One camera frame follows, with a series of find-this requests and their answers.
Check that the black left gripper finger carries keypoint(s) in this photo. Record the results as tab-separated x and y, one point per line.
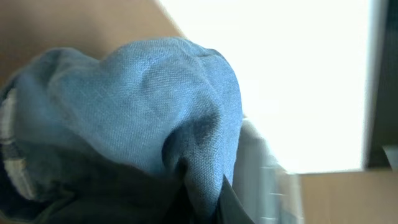
229	209

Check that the blue cloth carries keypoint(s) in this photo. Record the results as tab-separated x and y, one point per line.
148	134

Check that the clear plastic storage bin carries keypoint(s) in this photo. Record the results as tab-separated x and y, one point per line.
267	193

